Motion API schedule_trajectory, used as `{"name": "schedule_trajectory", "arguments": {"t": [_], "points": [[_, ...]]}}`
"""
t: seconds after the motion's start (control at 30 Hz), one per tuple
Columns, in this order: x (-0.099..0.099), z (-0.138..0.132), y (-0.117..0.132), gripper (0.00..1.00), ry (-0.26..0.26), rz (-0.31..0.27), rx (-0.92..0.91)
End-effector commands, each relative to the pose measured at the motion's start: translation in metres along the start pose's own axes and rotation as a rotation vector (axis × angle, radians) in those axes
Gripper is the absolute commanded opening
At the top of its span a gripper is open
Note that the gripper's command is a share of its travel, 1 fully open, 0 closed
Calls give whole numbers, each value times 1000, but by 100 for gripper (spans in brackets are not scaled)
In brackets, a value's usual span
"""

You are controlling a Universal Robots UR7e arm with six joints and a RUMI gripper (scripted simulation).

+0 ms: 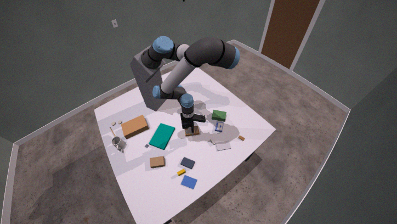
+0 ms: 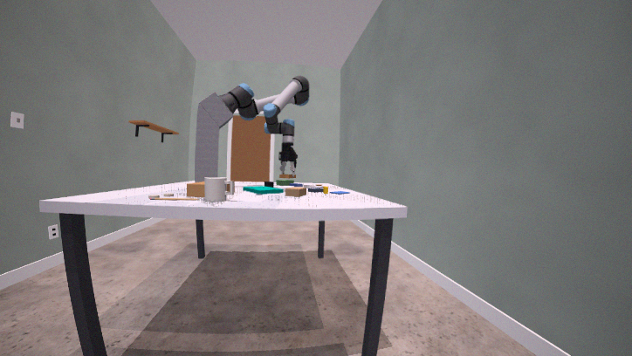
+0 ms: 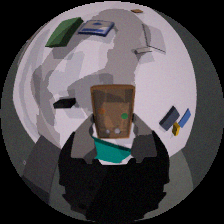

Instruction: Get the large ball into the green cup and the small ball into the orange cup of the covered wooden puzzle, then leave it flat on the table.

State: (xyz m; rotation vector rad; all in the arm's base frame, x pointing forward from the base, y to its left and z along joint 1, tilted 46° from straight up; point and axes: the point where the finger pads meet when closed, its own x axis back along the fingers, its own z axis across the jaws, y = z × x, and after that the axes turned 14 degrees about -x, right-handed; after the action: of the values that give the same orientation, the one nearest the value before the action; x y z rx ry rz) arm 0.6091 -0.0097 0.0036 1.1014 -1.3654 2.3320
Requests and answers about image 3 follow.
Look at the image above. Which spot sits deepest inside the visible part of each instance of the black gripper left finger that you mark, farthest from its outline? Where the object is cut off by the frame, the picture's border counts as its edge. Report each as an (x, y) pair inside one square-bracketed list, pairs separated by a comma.
[(79, 149)]

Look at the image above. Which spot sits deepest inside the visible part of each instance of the blue flat square pad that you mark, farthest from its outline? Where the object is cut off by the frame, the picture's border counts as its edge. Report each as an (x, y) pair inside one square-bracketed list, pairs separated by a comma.
[(185, 118)]

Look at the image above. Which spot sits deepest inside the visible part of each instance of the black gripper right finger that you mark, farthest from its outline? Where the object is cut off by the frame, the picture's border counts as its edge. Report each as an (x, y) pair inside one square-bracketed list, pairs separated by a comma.
[(148, 148)]

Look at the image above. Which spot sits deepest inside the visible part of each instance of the small yellow block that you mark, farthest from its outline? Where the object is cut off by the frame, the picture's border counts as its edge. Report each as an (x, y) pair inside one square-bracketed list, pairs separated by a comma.
[(176, 128)]

